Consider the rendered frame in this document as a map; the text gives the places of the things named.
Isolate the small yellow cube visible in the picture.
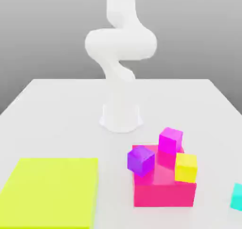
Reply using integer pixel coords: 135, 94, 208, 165
174, 153, 198, 184

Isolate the small purple cube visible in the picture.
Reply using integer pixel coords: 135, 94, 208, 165
127, 145, 156, 178

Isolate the large pink box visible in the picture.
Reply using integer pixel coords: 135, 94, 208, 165
132, 144, 197, 208

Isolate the small magenta cube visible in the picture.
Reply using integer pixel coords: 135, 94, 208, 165
158, 127, 184, 156

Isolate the large yellow-green box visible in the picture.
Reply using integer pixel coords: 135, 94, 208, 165
0, 157, 99, 229

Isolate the small cyan cube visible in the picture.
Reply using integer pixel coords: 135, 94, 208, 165
230, 183, 242, 212

